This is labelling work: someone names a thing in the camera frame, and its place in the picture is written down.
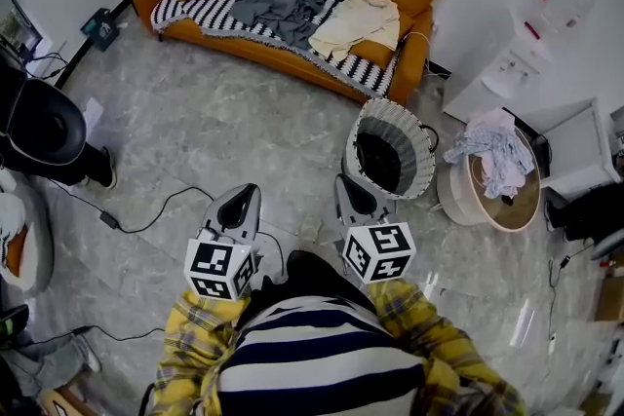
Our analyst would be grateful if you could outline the cardboard box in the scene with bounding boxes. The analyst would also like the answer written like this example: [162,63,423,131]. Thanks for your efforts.
[594,252,624,322]

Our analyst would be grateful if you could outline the black white patterned blanket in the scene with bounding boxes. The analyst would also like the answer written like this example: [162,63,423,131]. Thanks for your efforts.
[149,0,402,99]

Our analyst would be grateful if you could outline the woven laundry basket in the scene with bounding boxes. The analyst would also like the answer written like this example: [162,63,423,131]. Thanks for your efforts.
[340,97,440,201]

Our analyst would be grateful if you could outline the thin black cable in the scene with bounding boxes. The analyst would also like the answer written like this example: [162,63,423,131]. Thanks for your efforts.
[547,242,597,343]

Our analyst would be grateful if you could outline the grey garment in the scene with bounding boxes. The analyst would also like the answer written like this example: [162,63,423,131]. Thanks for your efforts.
[228,0,327,51]

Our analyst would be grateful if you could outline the black floor cable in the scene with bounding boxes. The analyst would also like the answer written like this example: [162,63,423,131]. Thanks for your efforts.
[0,324,167,350]

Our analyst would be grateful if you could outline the teal box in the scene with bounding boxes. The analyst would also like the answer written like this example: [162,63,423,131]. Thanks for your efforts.
[80,8,120,53]

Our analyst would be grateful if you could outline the person's black trousers legs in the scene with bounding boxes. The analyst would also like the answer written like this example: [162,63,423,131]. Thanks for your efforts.
[247,249,377,322]

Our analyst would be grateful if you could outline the white orange striped pouf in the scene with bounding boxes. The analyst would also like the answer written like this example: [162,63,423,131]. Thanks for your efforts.
[0,170,55,293]

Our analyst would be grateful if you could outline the black waste bin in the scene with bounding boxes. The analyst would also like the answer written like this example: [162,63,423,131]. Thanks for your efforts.
[528,133,553,181]

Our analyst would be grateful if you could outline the thin white cable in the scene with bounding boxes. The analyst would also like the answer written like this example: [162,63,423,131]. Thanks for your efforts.
[399,31,434,74]

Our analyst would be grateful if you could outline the person's striped shirt torso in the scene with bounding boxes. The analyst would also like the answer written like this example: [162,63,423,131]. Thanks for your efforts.
[216,295,431,416]

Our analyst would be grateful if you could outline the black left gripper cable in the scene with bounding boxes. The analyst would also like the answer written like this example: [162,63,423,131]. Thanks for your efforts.
[138,382,155,416]

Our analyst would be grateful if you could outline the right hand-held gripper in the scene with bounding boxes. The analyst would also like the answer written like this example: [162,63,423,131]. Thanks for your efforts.
[333,174,417,284]

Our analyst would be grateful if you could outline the person's left forearm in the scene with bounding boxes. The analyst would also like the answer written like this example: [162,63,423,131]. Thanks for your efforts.
[154,289,251,416]

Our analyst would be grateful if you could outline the black office chair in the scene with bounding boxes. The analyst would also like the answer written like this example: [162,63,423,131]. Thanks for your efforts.
[0,62,88,167]

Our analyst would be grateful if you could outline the black power adapter cable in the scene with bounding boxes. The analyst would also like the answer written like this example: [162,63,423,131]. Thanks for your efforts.
[48,179,215,235]

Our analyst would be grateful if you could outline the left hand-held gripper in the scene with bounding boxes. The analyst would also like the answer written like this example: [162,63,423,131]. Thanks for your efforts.
[183,183,264,303]

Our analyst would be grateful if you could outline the small orange cushion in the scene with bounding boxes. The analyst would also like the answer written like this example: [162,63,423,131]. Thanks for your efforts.
[349,12,414,70]

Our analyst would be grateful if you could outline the orange sofa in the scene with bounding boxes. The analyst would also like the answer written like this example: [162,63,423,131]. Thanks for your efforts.
[132,0,435,106]

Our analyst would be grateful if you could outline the person's right forearm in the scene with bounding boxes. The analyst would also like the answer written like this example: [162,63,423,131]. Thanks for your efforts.
[366,280,528,416]

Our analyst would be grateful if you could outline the black bag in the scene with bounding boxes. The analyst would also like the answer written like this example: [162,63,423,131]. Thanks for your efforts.
[544,182,624,245]

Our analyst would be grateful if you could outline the blue checked clothes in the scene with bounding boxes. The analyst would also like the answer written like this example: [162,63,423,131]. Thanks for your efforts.
[442,121,536,200]

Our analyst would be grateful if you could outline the cream shirt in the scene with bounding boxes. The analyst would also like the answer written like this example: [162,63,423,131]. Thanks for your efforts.
[308,0,402,63]

